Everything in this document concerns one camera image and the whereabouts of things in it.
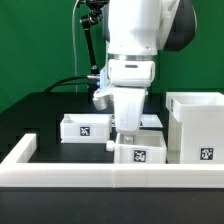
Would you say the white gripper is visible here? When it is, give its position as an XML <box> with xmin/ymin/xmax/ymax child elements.
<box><xmin>93</xmin><ymin>86</ymin><xmax>146</xmax><ymax>144</ymax></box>

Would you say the white front drawer with tag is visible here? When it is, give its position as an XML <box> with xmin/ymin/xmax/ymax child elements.
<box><xmin>106</xmin><ymin>130</ymin><xmax>167</xmax><ymax>164</ymax></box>

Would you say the white drawer with tag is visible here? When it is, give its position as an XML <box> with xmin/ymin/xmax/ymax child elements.
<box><xmin>60</xmin><ymin>114</ymin><xmax>112</xmax><ymax>143</ymax></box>
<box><xmin>106</xmin><ymin>130</ymin><xmax>167</xmax><ymax>164</ymax></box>

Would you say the white drawer cabinet box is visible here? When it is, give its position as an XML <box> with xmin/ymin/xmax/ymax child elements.
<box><xmin>166</xmin><ymin>92</ymin><xmax>224</xmax><ymax>164</ymax></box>

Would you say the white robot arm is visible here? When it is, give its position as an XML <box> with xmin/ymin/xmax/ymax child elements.
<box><xmin>94</xmin><ymin>0</ymin><xmax>197</xmax><ymax>144</ymax></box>

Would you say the printed marker sheet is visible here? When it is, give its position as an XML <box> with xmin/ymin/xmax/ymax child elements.
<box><xmin>111</xmin><ymin>114</ymin><xmax>163</xmax><ymax>129</ymax></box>

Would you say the black cable bundle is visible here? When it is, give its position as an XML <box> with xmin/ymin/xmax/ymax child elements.
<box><xmin>43</xmin><ymin>75</ymin><xmax>92</xmax><ymax>93</ymax></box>

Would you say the white hanging cable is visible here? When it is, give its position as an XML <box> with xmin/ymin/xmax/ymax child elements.
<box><xmin>71</xmin><ymin>0</ymin><xmax>82</xmax><ymax>94</ymax></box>

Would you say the white U-shaped fence wall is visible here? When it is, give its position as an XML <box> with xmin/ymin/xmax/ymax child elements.
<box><xmin>0</xmin><ymin>134</ymin><xmax>224</xmax><ymax>188</ymax></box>

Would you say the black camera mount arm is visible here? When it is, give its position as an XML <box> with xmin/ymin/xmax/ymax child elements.
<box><xmin>79</xmin><ymin>0</ymin><xmax>104</xmax><ymax>94</ymax></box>

